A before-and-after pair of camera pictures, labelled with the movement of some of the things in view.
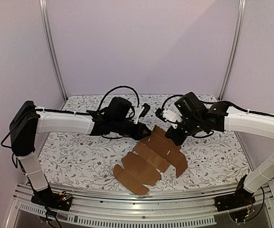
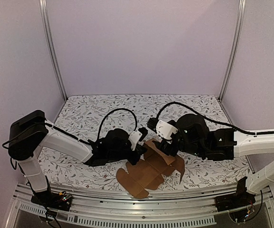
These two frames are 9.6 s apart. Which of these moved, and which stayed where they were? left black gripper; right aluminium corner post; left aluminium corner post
Moved: left black gripper
Stayed: left aluminium corner post; right aluminium corner post
